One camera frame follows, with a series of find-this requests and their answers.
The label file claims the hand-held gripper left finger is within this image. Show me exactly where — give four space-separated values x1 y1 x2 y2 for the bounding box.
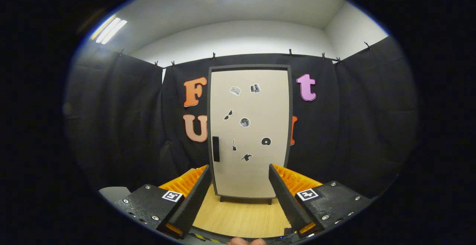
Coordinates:
115 164 212 239

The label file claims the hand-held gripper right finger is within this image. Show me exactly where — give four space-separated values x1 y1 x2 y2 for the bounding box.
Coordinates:
268 163 373 238

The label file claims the black door handle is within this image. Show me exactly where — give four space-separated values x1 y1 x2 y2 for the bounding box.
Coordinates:
212 136 221 162

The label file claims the dark grey shoe cabinet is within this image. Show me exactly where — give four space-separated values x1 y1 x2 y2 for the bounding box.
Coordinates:
207 64 293 205

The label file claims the black yellow striped tape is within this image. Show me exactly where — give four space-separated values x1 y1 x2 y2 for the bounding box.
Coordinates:
188 231 223 244

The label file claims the black backdrop cloth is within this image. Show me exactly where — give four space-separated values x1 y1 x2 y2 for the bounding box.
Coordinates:
63 36 421 201

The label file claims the row of black cloth clips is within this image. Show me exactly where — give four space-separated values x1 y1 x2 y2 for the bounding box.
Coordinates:
118 41 372 69

